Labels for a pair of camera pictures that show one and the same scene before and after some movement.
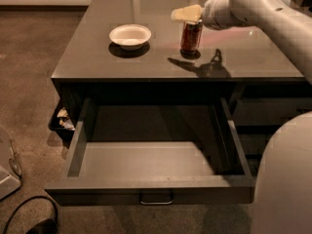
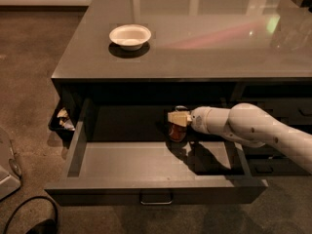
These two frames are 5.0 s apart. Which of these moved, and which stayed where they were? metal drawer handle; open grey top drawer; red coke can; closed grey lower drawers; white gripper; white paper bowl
Moved: white gripper; red coke can
Stayed: closed grey lower drawers; white paper bowl; open grey top drawer; metal drawer handle
